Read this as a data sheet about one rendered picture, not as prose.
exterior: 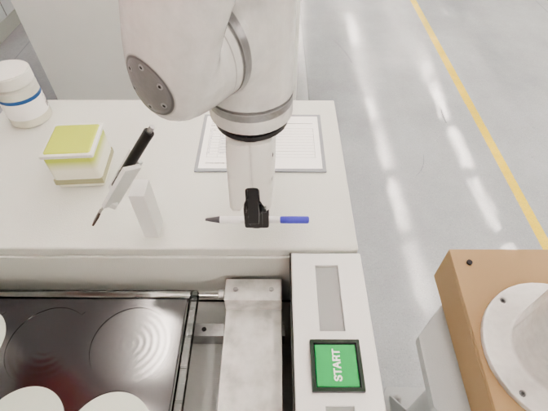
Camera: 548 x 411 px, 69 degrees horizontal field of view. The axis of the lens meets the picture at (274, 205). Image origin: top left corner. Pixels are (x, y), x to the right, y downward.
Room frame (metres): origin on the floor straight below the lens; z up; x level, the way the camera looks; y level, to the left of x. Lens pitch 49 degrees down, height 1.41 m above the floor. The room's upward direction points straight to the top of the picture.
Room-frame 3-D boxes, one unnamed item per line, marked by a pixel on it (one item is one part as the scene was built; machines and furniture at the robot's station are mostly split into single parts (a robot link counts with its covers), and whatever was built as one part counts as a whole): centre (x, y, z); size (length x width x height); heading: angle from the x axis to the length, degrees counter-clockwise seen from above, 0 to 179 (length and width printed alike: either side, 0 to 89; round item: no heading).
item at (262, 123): (0.34, 0.02, 1.17); 0.09 x 0.08 x 0.03; 0
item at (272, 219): (0.34, 0.02, 0.99); 0.14 x 0.01 x 0.01; 90
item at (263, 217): (0.32, 0.02, 1.02); 0.03 x 0.03 x 0.07; 0
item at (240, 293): (0.28, 0.03, 0.89); 0.08 x 0.03 x 0.03; 90
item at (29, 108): (0.60, 0.44, 1.01); 0.07 x 0.07 x 0.10
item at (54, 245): (0.48, 0.20, 0.89); 0.62 x 0.35 x 0.14; 90
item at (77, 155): (0.45, 0.29, 1.00); 0.07 x 0.07 x 0.07; 4
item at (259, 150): (0.34, 0.02, 1.11); 0.10 x 0.07 x 0.11; 0
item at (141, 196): (0.34, 0.18, 1.03); 0.06 x 0.04 x 0.13; 90
